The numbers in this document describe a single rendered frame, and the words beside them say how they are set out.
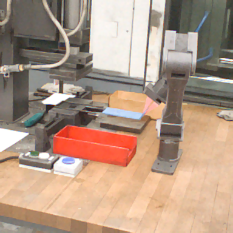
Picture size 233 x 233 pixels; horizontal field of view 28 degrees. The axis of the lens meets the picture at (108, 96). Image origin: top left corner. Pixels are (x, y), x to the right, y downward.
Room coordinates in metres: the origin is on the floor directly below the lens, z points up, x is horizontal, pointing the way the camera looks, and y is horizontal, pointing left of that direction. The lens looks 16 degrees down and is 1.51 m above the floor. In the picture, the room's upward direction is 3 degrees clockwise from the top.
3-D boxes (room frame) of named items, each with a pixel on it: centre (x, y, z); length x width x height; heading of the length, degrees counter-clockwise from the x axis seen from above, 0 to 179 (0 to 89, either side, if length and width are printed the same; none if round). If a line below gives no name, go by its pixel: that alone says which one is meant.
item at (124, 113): (1.58, -0.06, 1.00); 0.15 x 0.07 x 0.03; 73
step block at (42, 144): (1.41, 0.20, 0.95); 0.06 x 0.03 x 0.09; 164
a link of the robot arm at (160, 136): (1.39, -0.20, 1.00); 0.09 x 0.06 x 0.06; 83
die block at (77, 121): (1.65, 0.13, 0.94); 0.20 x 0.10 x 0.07; 164
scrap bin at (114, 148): (1.41, 0.03, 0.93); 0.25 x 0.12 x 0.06; 74
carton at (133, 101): (1.87, -0.14, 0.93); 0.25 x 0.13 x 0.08; 74
